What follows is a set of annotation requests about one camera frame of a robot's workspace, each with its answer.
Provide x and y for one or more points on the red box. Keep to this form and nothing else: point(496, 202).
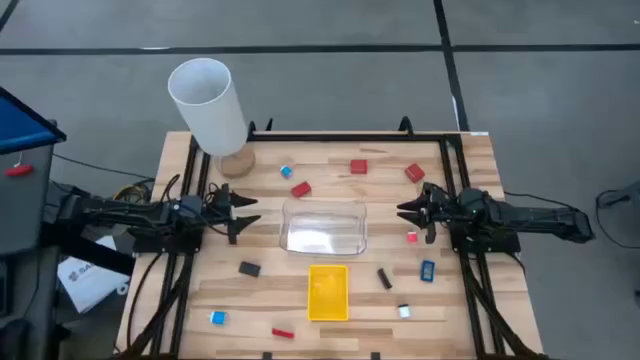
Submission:
point(301, 189)
point(414, 172)
point(359, 166)

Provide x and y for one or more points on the white cylinder lamp shade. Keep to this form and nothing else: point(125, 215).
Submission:
point(210, 110)

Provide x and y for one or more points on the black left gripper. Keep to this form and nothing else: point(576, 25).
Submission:
point(220, 210)

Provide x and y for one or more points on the black metal stand beam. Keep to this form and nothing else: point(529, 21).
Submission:
point(90, 252)

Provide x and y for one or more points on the red bar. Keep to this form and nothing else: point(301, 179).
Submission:
point(283, 333)

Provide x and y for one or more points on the small blue white block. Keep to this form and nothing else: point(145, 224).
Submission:
point(218, 317)
point(286, 171)

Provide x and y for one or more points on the small white teal block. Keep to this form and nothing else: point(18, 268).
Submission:
point(404, 310)

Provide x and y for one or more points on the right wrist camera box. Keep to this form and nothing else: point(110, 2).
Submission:
point(472, 197)

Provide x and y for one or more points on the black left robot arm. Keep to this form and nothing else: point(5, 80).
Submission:
point(125, 212)

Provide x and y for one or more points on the black stick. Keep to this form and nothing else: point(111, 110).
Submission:
point(384, 278)

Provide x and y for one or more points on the white printed paper bag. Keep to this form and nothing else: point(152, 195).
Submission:
point(90, 280)

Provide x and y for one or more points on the small red block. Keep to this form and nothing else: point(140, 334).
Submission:
point(412, 237)

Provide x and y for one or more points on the blue rectangular case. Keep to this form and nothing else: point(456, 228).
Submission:
point(427, 270)

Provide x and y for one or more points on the red tag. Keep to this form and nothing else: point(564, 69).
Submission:
point(19, 170)

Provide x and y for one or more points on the black rectangular block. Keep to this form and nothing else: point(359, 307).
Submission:
point(249, 269)

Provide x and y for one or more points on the grey console with blue top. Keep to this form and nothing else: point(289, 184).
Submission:
point(25, 200)

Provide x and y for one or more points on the clear plastic container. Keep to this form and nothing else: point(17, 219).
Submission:
point(300, 215)

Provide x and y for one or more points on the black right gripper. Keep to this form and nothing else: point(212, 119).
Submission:
point(442, 210)

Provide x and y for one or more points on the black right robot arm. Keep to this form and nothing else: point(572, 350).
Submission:
point(540, 216)

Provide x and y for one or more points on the yellow plastic basket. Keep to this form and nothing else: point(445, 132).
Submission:
point(327, 292)

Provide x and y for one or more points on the black rounded object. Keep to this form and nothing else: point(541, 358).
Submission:
point(12, 337)

